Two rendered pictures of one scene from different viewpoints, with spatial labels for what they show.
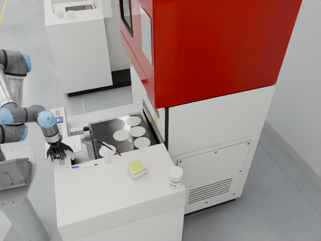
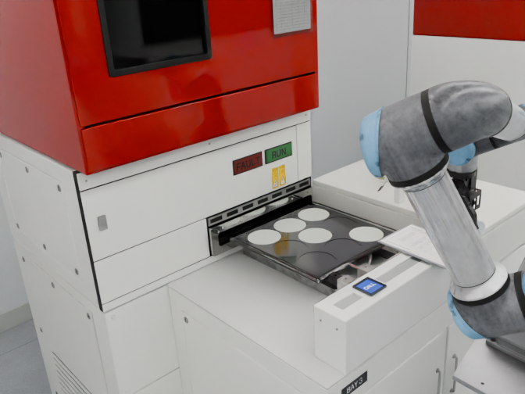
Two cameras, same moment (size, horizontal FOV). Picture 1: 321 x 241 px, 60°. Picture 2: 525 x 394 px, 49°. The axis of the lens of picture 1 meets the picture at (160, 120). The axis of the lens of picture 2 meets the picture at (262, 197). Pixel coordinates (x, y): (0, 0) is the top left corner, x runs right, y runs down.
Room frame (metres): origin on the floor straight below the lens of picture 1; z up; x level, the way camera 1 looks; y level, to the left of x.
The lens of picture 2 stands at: (1.99, 1.62, 1.67)
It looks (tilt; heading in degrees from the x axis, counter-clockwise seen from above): 22 degrees down; 248
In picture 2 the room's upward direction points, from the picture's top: 4 degrees counter-clockwise
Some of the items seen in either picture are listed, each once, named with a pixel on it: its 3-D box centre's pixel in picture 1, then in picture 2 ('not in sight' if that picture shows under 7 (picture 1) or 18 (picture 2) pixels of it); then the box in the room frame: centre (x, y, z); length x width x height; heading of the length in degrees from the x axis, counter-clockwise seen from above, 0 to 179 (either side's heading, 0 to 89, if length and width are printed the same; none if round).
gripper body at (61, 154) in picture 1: (56, 147); (460, 190); (1.00, 0.54, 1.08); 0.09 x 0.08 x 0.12; 18
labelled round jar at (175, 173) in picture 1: (175, 177); not in sight; (0.86, -0.07, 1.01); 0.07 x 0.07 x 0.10
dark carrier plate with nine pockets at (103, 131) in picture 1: (121, 135); (315, 236); (1.28, 0.25, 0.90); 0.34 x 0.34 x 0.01; 18
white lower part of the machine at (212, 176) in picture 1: (187, 147); (175, 324); (1.64, -0.22, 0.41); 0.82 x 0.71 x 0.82; 18
